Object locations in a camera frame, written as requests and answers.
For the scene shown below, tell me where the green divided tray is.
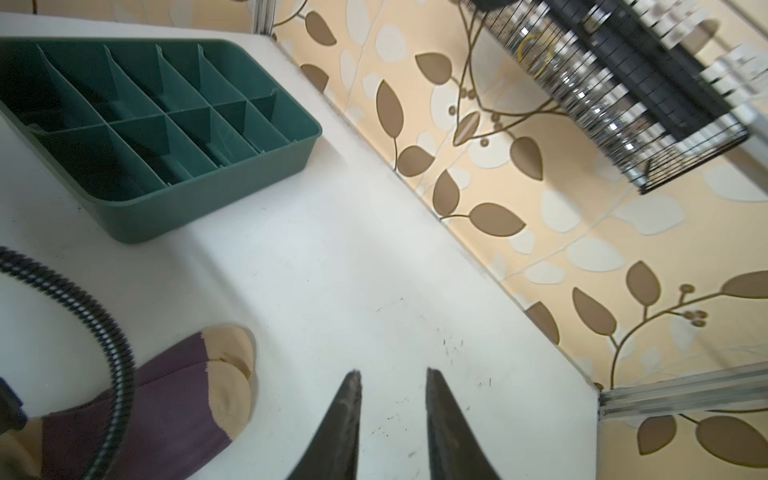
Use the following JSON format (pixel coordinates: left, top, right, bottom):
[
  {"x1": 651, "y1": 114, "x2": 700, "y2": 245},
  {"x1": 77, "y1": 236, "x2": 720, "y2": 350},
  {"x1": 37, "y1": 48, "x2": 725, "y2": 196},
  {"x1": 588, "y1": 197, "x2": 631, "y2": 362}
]
[{"x1": 1, "y1": 37, "x2": 322, "y2": 244}]

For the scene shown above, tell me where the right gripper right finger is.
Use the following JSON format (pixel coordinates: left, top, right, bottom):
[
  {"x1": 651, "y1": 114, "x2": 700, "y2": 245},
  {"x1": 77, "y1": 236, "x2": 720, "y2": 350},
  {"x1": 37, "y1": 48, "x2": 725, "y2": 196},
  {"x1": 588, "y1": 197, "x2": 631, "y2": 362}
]
[{"x1": 425, "y1": 368, "x2": 500, "y2": 480}]

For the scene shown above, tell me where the back wire basket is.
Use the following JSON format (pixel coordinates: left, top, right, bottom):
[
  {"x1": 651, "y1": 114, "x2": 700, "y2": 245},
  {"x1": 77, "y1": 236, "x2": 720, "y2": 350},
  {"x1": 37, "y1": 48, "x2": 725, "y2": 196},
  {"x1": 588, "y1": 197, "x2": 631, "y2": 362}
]
[{"x1": 466, "y1": 1, "x2": 750, "y2": 194}]

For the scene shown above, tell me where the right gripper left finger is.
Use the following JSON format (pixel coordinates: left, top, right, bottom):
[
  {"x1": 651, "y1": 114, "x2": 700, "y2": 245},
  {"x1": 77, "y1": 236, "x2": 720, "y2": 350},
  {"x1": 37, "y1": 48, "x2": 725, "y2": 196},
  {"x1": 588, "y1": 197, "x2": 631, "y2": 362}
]
[{"x1": 288, "y1": 370, "x2": 362, "y2": 480}]

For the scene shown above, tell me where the purple sock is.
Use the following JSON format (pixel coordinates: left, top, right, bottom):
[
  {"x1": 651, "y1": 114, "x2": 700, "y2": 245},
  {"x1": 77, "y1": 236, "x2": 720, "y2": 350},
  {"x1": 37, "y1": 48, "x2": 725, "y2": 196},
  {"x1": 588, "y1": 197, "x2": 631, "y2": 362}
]
[{"x1": 1, "y1": 325, "x2": 254, "y2": 479}]

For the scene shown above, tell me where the black tool rack in basket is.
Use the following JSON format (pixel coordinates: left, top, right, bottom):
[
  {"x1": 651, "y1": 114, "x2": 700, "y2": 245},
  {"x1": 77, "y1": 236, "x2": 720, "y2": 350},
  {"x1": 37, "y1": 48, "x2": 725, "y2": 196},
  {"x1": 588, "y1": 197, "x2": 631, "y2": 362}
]
[{"x1": 546, "y1": 1, "x2": 765, "y2": 140}]

